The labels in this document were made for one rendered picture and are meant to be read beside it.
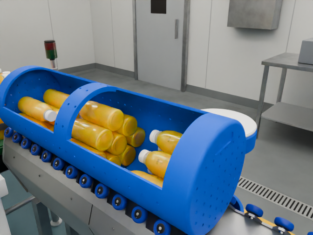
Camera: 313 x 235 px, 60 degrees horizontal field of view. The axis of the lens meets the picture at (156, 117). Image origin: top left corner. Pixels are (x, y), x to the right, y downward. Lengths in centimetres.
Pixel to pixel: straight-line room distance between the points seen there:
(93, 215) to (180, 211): 38
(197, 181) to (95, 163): 29
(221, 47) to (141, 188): 379
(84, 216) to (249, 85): 355
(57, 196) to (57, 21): 521
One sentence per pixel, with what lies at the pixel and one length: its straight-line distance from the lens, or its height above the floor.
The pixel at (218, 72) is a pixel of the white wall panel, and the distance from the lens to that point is 438.
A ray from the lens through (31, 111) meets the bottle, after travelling 107.
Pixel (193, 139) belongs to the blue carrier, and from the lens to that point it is 56.
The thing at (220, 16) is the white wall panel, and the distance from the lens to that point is 429.
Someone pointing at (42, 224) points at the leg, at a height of 50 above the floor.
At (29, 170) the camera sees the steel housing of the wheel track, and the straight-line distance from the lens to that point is 117.
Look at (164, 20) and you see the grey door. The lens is 484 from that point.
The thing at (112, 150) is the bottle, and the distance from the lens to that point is 84.
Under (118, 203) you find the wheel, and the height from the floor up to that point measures 96.
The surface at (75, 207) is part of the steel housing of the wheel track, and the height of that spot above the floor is 86.
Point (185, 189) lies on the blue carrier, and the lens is 54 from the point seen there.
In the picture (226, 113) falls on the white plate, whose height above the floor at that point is 104.
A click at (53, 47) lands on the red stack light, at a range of 173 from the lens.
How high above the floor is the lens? 147
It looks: 23 degrees down
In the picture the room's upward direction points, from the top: straight up
